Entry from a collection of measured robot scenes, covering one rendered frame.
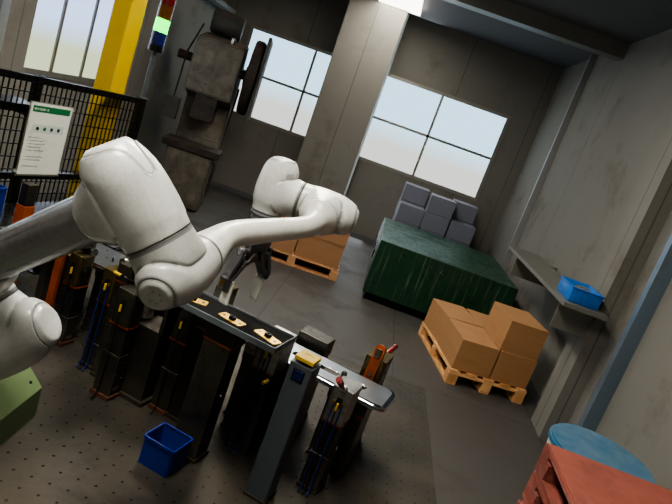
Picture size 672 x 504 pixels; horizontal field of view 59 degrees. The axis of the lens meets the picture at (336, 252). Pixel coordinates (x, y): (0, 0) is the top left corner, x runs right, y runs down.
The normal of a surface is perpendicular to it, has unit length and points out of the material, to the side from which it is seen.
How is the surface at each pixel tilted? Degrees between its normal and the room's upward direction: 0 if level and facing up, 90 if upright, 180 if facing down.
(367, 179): 90
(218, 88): 92
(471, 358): 90
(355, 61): 90
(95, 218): 112
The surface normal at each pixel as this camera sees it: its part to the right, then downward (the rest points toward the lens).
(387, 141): -0.11, 0.20
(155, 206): 0.56, -0.02
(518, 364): 0.11, 0.27
